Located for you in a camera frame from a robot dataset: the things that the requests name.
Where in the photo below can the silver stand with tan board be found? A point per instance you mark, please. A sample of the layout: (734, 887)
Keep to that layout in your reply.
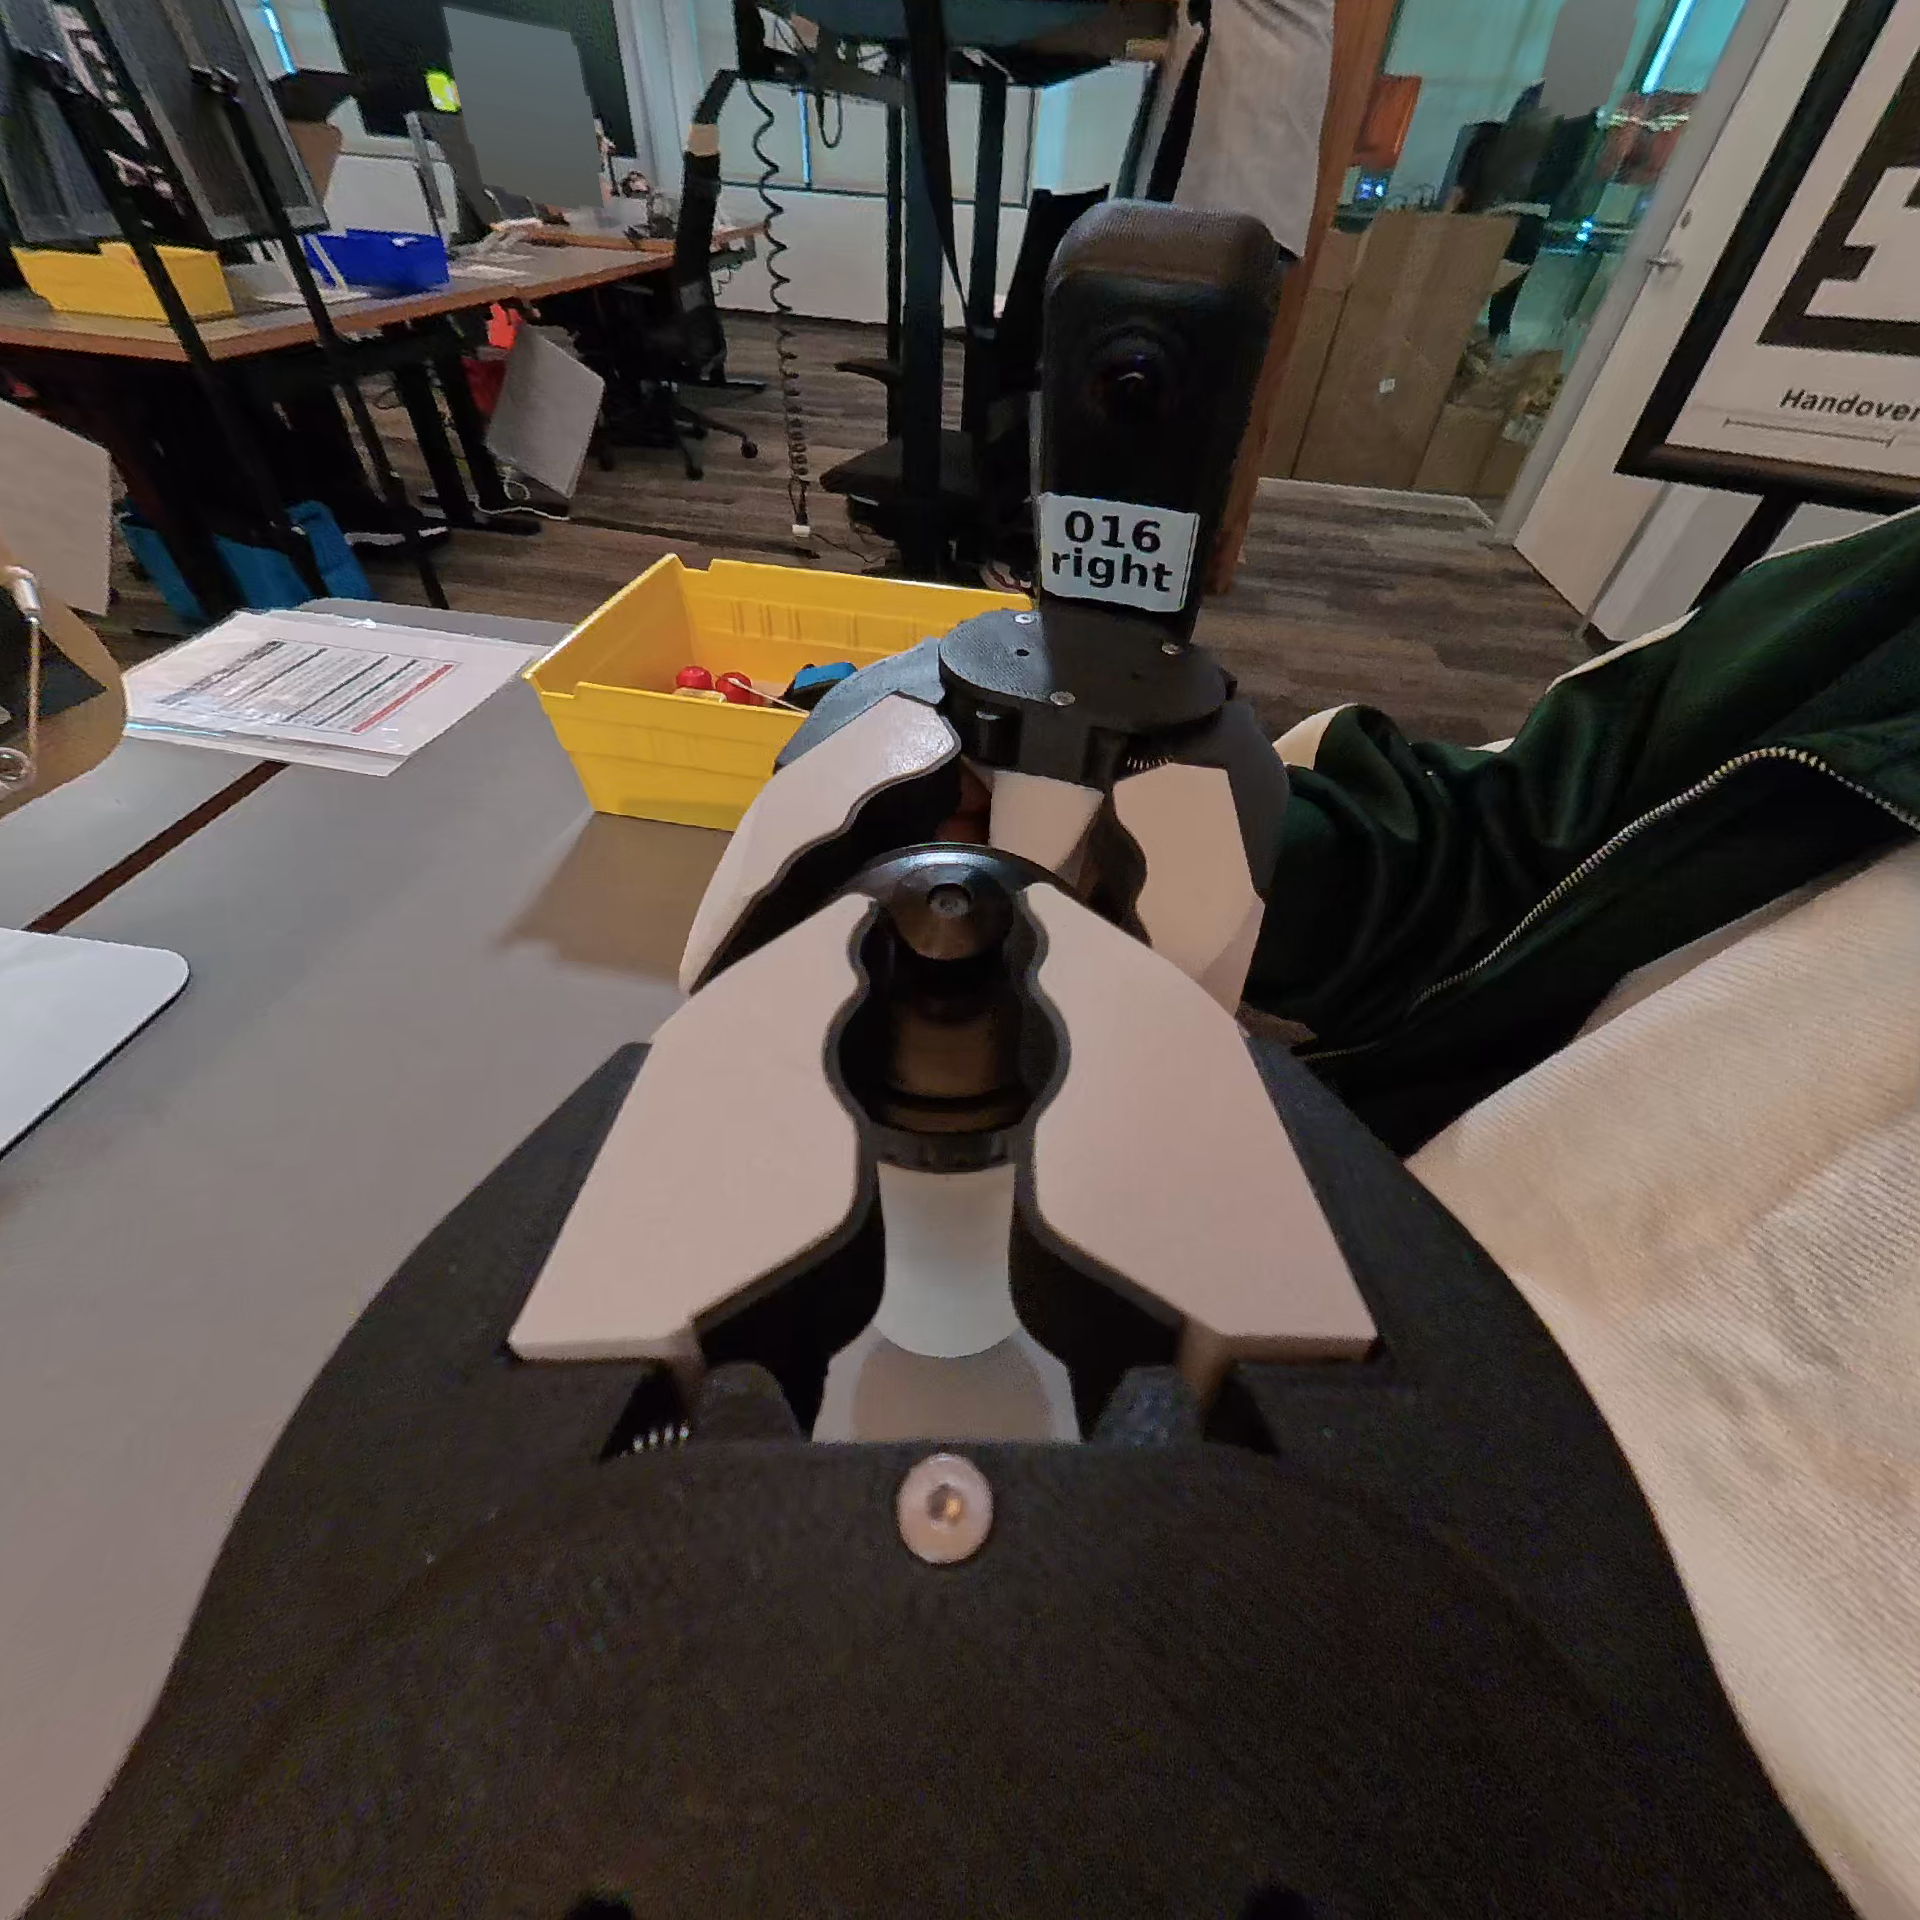
(76, 1021)

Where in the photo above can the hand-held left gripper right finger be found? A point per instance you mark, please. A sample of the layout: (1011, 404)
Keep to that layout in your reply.
(1185, 1170)

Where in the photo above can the brown cardboard box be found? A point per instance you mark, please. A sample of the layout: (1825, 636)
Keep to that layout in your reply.
(1395, 346)

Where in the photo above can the person's white shirt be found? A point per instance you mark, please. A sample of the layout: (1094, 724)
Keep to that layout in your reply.
(1695, 1277)

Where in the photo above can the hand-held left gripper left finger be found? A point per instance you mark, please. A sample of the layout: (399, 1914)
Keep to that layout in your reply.
(704, 1185)

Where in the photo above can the blue toy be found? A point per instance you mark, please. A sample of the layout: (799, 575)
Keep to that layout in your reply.
(826, 678)

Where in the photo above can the person's green jacket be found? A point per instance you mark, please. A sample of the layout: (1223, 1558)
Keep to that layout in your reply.
(1575, 1036)

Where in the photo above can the person's right forearm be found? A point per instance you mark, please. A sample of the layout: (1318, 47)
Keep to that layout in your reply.
(1440, 839)

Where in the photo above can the printed paper sheet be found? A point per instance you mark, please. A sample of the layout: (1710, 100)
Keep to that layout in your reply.
(300, 692)

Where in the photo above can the wooden post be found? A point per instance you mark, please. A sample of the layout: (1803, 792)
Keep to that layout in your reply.
(1368, 60)

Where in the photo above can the blue plastic bin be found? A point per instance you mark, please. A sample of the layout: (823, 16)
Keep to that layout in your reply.
(383, 263)

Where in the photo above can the red toy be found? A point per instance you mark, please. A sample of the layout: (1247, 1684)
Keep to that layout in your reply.
(698, 681)

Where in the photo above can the black office chair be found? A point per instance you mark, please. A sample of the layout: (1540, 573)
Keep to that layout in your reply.
(698, 270)

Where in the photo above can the white water bottle black cap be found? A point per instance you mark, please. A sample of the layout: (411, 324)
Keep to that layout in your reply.
(938, 1277)

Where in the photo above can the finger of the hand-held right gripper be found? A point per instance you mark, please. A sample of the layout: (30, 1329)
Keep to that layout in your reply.
(826, 765)
(1201, 902)

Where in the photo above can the wooden office desk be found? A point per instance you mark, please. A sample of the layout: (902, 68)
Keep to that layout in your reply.
(376, 306)

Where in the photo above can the white leaning board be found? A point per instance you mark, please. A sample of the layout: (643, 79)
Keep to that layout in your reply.
(546, 413)

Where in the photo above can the black standing desk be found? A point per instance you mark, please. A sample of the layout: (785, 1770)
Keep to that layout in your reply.
(922, 300)

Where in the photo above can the black framed tag sign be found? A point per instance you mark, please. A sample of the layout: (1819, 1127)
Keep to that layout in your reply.
(1739, 346)

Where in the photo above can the yellow plastic bin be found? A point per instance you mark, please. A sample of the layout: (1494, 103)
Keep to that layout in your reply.
(120, 285)
(646, 750)

